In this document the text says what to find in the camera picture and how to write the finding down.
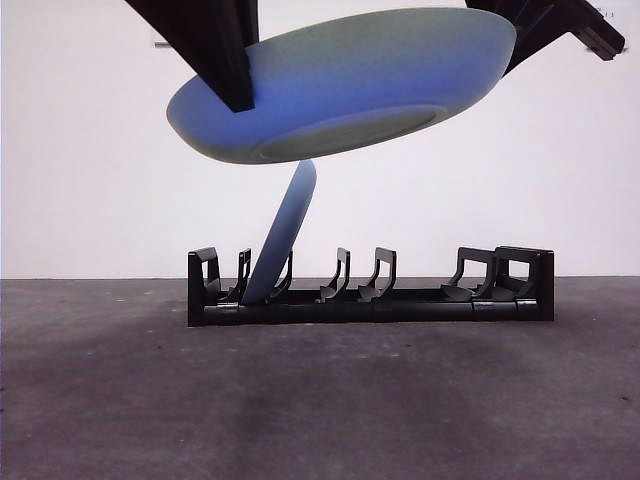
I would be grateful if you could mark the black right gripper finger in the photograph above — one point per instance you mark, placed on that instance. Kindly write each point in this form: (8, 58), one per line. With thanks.
(537, 25)

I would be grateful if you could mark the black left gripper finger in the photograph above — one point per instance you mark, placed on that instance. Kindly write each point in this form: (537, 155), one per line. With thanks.
(210, 45)

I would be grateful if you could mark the green round plate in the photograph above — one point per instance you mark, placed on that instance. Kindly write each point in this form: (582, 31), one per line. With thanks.
(350, 90)

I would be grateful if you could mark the blue round plate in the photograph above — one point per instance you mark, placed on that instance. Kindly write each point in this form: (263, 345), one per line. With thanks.
(285, 235)

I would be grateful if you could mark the black plate rack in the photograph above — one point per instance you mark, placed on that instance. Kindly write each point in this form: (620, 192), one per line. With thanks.
(400, 312)

